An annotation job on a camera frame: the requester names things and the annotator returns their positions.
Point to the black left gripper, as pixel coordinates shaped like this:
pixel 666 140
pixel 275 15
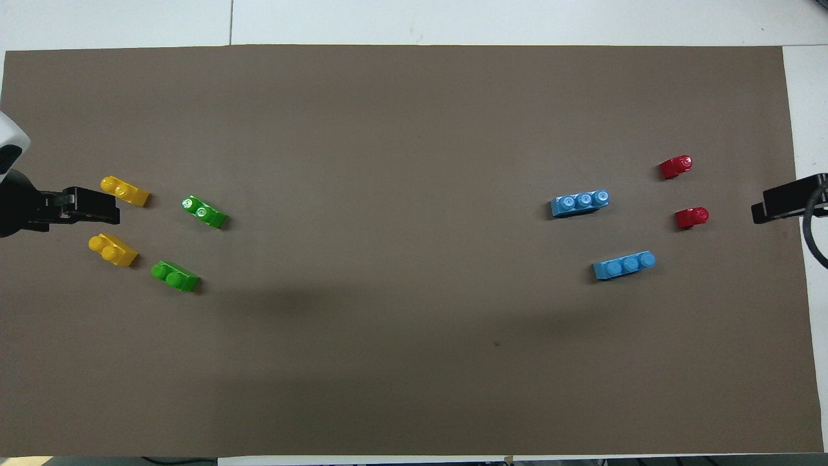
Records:
pixel 22 204

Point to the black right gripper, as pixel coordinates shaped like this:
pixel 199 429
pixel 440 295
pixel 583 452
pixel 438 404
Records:
pixel 818 194

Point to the green two-stud toy block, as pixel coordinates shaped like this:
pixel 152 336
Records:
pixel 205 211
pixel 175 276

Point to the blue three-stud toy block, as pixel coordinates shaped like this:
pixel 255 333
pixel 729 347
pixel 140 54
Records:
pixel 579 203
pixel 624 265

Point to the yellow two-stud toy block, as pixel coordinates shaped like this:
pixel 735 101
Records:
pixel 126 191
pixel 113 250

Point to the red one-stud toy block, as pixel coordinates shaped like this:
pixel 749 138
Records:
pixel 676 167
pixel 691 218

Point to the brown paper table mat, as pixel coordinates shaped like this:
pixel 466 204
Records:
pixel 414 362

